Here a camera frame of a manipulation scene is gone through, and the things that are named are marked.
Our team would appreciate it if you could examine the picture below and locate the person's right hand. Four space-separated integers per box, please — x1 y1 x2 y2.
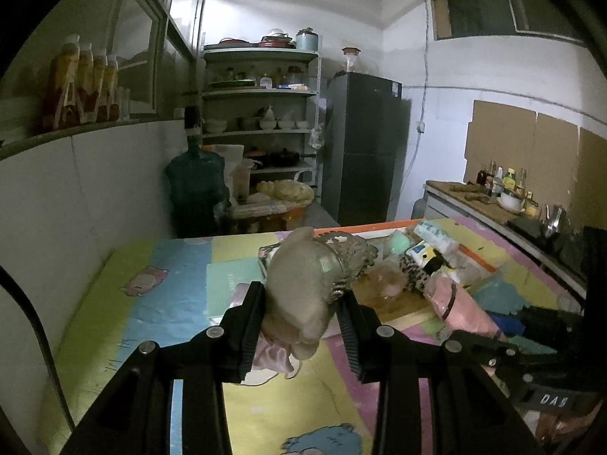
536 410 601 444

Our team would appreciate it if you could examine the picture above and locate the white blue tissue packet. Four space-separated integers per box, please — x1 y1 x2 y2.
414 220 462 256

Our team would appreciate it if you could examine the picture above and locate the metal kitchen tool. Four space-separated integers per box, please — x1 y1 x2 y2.
542 204 566 238

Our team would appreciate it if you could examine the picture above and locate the white plastic bucket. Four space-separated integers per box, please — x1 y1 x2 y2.
231 160 255 200

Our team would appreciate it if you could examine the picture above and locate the pale green flat box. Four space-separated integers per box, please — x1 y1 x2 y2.
205 257 270 319

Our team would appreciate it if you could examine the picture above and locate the white bowl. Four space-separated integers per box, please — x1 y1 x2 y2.
497 193 526 214

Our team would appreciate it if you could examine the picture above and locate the beige plush doll pink dress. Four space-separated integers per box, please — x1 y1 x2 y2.
261 226 344 380

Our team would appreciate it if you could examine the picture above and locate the blue water jug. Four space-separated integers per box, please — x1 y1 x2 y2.
166 149 231 238

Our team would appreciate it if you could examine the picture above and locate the black cable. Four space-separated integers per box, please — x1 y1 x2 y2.
0 264 77 431

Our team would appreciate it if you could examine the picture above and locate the row of white ceramic dishes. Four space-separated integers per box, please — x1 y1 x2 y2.
204 107 311 133

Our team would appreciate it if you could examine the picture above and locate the white shelf rack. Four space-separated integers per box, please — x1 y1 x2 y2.
201 47 323 204

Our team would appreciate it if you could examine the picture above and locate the black wok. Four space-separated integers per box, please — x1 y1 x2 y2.
268 149 316 168

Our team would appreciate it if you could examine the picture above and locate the cartoon printed blanket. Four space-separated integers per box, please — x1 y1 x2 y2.
40 218 589 455

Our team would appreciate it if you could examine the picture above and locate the mint green soft ball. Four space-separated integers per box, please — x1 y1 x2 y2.
388 231 423 260

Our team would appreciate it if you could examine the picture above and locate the yellow white packet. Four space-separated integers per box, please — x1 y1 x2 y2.
409 242 456 290

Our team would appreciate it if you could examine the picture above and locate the kitchen counter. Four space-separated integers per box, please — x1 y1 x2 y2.
422 179 589 295

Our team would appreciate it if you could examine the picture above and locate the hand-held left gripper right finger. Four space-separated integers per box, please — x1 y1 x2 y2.
334 289 544 455

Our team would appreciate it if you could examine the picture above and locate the cardboard wall sheet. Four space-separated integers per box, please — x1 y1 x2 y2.
464 99 607 228

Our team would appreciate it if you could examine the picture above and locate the white plastic packet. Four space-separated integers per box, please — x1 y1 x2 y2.
446 253 498 286

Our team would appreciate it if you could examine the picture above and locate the row of condiment bottles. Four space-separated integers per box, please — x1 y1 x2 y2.
475 161 541 219

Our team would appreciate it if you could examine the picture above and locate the white floral ruffled cloth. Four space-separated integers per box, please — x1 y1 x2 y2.
322 233 380 297

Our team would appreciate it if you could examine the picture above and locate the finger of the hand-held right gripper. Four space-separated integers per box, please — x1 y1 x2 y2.
487 312 560 356
517 304 586 330

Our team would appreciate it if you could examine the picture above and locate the clear plastic bag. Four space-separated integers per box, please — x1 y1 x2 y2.
367 263 406 301

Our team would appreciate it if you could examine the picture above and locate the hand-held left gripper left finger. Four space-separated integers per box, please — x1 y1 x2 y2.
59 281 266 455

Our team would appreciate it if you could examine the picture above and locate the light blue pot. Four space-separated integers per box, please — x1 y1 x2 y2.
295 27 319 52

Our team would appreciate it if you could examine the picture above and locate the yellow lumpy produce bag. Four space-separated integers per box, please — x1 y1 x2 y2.
256 179 316 206

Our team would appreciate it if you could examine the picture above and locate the cardboard box orange rim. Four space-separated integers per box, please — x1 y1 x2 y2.
313 219 501 330

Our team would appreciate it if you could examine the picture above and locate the leopard print cloth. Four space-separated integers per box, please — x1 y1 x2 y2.
396 252 430 292

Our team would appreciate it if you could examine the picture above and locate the stack of red white bowls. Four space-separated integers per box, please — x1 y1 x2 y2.
260 28 295 48

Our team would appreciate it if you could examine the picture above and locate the high wall window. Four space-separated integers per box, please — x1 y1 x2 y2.
427 0 593 46

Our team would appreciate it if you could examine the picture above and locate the black water pump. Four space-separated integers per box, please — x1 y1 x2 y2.
184 105 204 152

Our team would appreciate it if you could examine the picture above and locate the glass jar red lid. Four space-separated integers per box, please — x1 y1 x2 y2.
341 46 362 74

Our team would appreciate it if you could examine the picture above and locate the pink cloth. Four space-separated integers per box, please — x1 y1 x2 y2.
423 276 504 339

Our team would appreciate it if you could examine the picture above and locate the dark grey fridge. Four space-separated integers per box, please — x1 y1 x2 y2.
321 72 403 226

